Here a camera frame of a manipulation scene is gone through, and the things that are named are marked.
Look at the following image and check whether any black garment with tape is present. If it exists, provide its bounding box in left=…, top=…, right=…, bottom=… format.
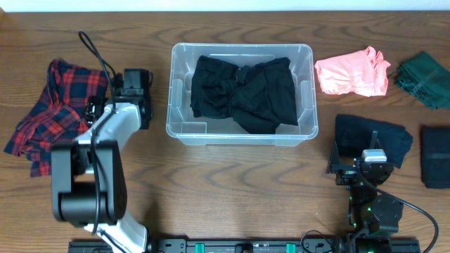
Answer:
left=334, top=114, right=414, bottom=169

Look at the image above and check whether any pink shirt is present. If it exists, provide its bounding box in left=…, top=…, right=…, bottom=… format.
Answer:
left=314, top=46, right=390, bottom=97

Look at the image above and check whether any red navy plaid shirt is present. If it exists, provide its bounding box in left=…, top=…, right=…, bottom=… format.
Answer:
left=4, top=59, right=108, bottom=177

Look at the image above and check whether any black fuzzy sweater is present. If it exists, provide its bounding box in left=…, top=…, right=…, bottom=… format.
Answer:
left=190, top=56, right=298, bottom=134

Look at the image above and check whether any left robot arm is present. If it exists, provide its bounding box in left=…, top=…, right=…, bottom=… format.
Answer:
left=51, top=68, right=344, bottom=253

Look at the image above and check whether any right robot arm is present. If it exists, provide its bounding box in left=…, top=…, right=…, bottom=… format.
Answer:
left=327, top=131, right=404, bottom=252

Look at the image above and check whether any dark navy folded garment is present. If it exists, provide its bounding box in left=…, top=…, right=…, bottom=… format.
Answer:
left=420, top=126, right=449, bottom=189

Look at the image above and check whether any dark green folded garment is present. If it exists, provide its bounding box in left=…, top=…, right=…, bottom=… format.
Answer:
left=394, top=51, right=449, bottom=109

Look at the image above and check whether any clear plastic storage bin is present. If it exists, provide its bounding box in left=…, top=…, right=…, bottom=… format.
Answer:
left=166, top=43, right=319, bottom=147

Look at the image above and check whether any black mounting rail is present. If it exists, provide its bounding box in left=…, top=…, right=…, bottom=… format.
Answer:
left=68, top=237, right=421, bottom=253

